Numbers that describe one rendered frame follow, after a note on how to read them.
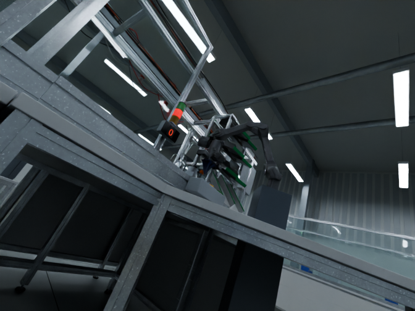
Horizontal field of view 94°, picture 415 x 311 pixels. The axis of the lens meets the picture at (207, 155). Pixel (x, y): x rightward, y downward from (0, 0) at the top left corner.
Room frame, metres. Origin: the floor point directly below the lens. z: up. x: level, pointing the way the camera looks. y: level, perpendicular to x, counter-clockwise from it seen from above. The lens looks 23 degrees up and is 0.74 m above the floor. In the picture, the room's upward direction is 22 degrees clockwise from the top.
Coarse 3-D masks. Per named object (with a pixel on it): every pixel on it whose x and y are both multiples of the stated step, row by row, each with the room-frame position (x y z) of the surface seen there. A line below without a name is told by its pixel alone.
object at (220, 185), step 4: (212, 172) 1.25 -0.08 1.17; (212, 176) 1.24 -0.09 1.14; (220, 176) 1.36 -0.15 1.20; (212, 180) 1.23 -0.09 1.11; (216, 180) 1.20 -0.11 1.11; (220, 180) 1.35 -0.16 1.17; (224, 180) 1.32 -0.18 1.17; (212, 184) 1.22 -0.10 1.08; (216, 184) 1.19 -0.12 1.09; (220, 184) 1.34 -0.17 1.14; (224, 184) 1.31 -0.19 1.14; (216, 188) 1.18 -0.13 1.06; (220, 188) 1.30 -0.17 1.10; (224, 188) 1.30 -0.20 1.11; (224, 192) 1.29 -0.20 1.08; (228, 192) 1.27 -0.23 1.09; (228, 196) 1.26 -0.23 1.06; (228, 200) 1.25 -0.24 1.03; (232, 200) 1.22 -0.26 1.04; (228, 204) 1.23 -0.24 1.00; (232, 204) 1.22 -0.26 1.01
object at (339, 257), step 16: (160, 192) 0.63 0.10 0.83; (176, 192) 0.62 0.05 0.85; (208, 208) 0.61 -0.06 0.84; (224, 208) 0.60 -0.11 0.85; (240, 224) 0.62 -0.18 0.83; (256, 224) 0.59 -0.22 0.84; (288, 240) 0.59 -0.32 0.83; (304, 240) 0.58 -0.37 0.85; (336, 256) 0.57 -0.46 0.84; (352, 256) 0.57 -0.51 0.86; (368, 272) 0.57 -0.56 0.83; (384, 272) 0.56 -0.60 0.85
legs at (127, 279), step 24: (192, 216) 0.63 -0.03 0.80; (216, 216) 0.62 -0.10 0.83; (144, 240) 0.64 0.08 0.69; (240, 240) 0.65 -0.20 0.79; (264, 240) 0.62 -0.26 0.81; (144, 264) 0.66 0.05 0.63; (240, 264) 0.81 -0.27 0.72; (264, 264) 0.80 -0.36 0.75; (312, 264) 0.60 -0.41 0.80; (336, 264) 0.59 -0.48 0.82; (120, 288) 0.64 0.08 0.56; (240, 288) 0.81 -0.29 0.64; (264, 288) 0.80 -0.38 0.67; (384, 288) 0.59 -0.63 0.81
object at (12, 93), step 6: (0, 84) 0.32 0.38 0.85; (0, 90) 0.32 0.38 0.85; (6, 90) 0.33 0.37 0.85; (12, 90) 0.33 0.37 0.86; (0, 96) 0.33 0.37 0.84; (6, 96) 0.33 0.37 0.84; (12, 96) 0.34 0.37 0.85; (0, 102) 0.34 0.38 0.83; (6, 102) 0.34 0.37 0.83; (0, 108) 0.38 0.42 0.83
